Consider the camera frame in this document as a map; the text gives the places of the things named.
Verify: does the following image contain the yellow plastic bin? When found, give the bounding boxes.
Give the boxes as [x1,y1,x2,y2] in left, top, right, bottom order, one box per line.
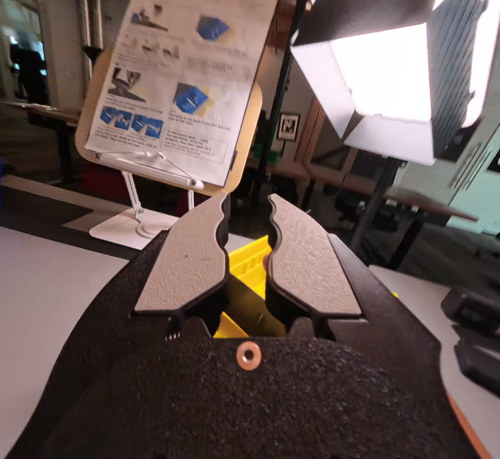
[214,234,399,339]

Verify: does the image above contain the red floor box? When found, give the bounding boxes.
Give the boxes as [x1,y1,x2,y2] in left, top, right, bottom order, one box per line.
[81,164,126,195]

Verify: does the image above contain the wooden table black legs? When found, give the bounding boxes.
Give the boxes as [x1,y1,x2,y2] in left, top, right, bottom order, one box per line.
[0,101,80,183]

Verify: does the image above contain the white studio light panel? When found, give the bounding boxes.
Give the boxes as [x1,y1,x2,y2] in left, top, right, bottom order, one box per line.
[291,0,492,167]

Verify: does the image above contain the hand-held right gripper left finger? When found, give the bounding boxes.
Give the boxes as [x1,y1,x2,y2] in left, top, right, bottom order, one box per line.
[134,192,231,316]

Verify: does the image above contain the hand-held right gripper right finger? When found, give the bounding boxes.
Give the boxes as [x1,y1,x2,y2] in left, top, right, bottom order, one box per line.
[266,193,363,319]

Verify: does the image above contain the wooden office desk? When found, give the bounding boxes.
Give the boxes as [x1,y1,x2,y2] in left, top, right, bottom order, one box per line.
[246,158,479,270]

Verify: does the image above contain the black light stand pole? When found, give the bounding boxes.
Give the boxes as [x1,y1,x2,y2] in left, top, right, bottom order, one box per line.
[349,158,404,253]
[257,0,318,210]

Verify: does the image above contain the small black white marker tag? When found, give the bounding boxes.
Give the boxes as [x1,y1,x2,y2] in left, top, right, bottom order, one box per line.
[277,112,301,142]

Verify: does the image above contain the instruction sheet stand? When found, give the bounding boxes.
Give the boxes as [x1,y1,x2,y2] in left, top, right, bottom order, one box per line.
[75,0,284,250]

